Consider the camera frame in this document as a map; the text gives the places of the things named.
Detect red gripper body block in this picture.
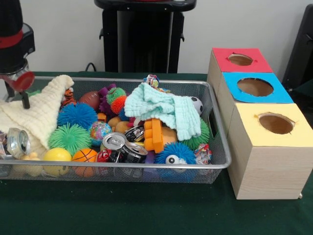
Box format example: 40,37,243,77
0,70,36,93

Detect cream yellow knitted cloth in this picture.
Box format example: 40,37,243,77
0,74,75,156

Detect long orange toy brick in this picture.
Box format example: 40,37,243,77
143,117,165,154

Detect pale blue waffle cloth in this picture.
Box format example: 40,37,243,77
124,82,202,141

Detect shallow clear mesh bin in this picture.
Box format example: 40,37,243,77
0,76,232,184

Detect wooden box with three holes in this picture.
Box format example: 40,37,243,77
207,47,313,200

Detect striped orange tiger toy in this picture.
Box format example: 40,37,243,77
61,88,78,108

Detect crushed shiny silver can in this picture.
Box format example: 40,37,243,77
5,127,31,160

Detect plain blue spiky ball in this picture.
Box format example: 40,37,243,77
57,102,98,131

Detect light green spiky ball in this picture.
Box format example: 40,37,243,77
48,123,93,157

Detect yellow smiley ball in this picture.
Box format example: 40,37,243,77
42,147,72,176

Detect small brown football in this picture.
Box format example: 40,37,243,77
78,91,101,110

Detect purple spiky toy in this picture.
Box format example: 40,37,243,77
97,83,118,116

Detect small blue globe ball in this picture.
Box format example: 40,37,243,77
89,121,112,146

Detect small orange basketball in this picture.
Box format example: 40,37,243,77
71,148,98,177

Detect silver drink can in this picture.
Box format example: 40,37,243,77
101,132,128,152

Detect black drink can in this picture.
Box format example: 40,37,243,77
119,141,149,164

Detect blue spiky ball with eyes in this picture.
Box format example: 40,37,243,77
155,142,197,182

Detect dark green table cloth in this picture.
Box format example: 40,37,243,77
0,71,313,235

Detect small soccer ball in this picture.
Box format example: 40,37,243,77
191,96,204,116

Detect large green spiky ball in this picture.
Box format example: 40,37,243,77
182,117,211,151

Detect black upright panel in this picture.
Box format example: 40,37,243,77
284,4,313,91

